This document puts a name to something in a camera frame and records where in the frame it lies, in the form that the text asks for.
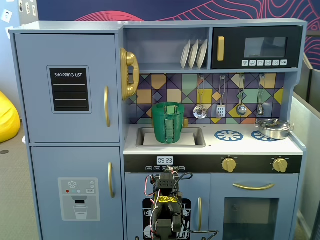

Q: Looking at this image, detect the small silver spoon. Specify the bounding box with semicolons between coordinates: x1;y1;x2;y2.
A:
256;73;266;116

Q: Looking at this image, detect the blue freezer door with dispenser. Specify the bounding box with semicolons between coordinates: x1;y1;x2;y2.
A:
30;146;124;240

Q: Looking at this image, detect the gold oven door handle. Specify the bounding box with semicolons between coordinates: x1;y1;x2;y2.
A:
232;182;276;191

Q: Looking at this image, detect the gold toy telephone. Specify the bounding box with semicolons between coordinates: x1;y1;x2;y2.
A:
120;47;140;101

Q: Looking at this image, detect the grey desk partition panel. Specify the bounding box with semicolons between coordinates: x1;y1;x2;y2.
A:
291;90;320;226

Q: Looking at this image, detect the gold stove knob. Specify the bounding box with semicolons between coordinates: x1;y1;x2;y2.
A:
272;157;289;174
221;157;237;174

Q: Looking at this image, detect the gold fridge door handle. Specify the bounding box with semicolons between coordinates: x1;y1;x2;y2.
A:
103;86;112;128

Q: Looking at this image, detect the green container with handle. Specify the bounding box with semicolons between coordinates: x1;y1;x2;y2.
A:
151;104;185;145

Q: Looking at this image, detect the blue oven door with window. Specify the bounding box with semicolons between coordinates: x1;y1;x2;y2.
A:
210;173;300;240

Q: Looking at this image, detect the gold freezer door handle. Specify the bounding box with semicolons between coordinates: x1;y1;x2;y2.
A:
107;162;116;199

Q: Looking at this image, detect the silver slotted skimmer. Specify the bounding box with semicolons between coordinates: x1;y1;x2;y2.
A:
192;74;208;120

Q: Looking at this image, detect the blue fridge door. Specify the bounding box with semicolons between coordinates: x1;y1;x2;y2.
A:
14;33;121;144

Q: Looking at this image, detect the silver steel toy pot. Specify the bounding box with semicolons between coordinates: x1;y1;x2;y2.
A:
255;119;295;140

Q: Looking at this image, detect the blue dishwasher door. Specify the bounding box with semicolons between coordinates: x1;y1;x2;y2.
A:
124;173;212;240

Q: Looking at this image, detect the gold microwave handle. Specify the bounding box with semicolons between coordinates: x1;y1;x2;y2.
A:
217;36;225;62

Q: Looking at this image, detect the black microwave door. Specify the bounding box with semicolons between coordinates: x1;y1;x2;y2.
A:
211;26;303;70

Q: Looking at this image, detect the yellow bean bag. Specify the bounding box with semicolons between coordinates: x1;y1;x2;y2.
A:
0;90;21;144

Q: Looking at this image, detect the blue wooden toy kitchen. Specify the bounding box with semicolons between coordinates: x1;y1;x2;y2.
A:
8;18;308;240

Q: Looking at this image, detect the silver slotted spatula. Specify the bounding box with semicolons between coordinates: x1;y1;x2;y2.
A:
216;74;227;118

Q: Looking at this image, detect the black cable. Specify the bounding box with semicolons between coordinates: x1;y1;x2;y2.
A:
181;219;220;238

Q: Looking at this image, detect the white toy plate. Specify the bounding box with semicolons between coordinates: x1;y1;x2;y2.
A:
188;39;200;70
180;39;192;70
196;39;209;70

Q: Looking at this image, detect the grey toy sink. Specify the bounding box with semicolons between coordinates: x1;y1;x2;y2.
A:
136;126;207;148

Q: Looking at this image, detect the gold dishwasher door handle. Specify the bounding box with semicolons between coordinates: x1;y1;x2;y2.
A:
197;197;203;232

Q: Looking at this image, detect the black shopping list board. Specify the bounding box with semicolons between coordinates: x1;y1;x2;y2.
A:
46;65;92;114

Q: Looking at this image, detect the silver ladle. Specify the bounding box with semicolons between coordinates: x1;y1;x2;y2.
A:
236;74;248;117

